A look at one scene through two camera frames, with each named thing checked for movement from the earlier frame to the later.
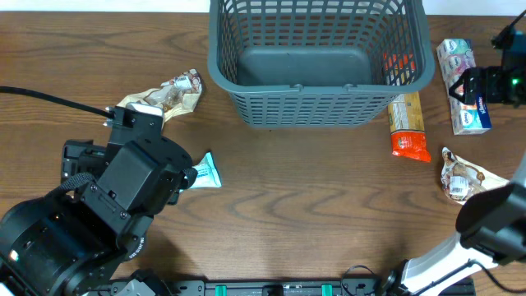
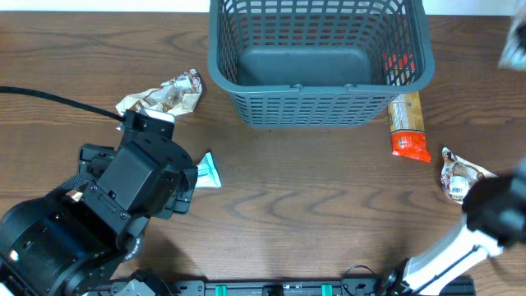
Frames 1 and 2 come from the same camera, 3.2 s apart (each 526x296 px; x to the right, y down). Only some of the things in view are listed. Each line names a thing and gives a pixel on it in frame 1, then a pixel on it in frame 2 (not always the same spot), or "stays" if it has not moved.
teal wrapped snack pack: x=208 y=176 stays
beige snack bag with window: x=177 y=96 stays
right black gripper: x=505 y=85 → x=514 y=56
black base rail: x=277 y=288 stays
